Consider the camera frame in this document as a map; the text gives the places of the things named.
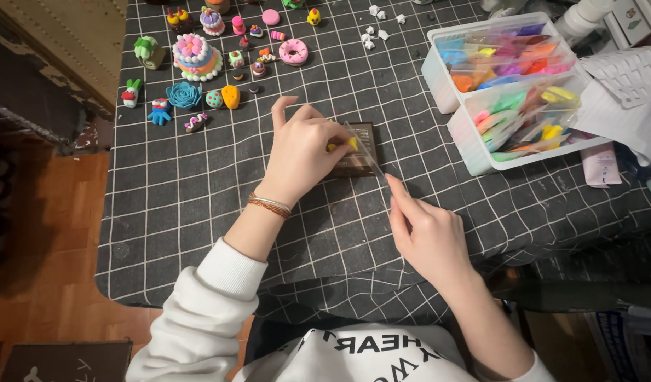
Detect red string bracelet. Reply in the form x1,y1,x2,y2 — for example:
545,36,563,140
247,196,291,221

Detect green brown clay roll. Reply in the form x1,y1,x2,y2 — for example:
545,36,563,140
133,35,167,71

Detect person's left hand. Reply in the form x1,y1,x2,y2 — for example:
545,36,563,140
254,95,359,209

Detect white drawer organizer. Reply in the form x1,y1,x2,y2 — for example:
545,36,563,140
604,0,651,52

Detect yellow clay cheese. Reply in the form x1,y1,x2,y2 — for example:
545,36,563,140
221,85,241,110

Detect scattered white clay bits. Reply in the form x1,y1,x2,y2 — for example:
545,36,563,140
359,5,407,52

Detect person's right hand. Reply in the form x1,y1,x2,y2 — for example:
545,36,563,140
384,174,478,290

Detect blue clay octopus figure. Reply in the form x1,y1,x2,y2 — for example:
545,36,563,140
147,98,173,126

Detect rainbow layered clay cake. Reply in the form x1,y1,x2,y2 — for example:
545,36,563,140
171,33,224,83

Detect brown clay with pink squiggle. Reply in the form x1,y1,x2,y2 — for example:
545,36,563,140
184,112,209,134

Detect beige padded furniture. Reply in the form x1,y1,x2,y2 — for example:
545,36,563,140
0,0,129,115

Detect black white grid tablecloth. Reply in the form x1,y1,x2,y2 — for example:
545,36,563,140
94,0,651,325

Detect purple white clay cupcake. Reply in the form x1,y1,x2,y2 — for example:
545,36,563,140
200,6,226,37

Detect silver bangle bracelet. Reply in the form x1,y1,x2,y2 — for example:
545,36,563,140
249,192,293,214

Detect pink clay donut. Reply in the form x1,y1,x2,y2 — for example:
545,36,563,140
278,38,310,68

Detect heap of colourful clay packets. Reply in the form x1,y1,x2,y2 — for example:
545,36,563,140
436,23,577,93
471,85,582,163

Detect white paper sheets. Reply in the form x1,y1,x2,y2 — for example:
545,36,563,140
572,45,651,167

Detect white plastic storage box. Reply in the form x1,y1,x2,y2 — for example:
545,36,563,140
420,11,593,115
446,73,614,177

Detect blue clay rose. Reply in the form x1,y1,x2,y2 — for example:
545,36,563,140
165,81,203,110

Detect dark green chair bar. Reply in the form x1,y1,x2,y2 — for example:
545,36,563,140
492,277,651,315

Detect brown clay cake yellow topping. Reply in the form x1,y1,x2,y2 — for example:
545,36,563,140
166,7,194,34

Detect clear plastic clay packet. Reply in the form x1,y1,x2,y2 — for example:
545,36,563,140
325,120,396,187

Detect pink white leaflet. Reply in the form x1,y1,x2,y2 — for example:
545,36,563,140
580,141,623,190

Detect yellow clay lump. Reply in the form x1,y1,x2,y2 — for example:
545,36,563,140
327,137,359,154

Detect dark brown flat box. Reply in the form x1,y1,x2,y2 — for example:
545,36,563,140
330,122,380,179

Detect white plastic bottle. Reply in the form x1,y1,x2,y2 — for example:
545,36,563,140
553,0,616,47

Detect blue white bag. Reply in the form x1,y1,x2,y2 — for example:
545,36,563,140
584,310,651,382

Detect person's white printed sweatshirt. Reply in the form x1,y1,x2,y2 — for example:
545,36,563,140
232,323,558,382

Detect white green clay rabbit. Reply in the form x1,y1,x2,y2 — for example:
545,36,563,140
121,79,144,109

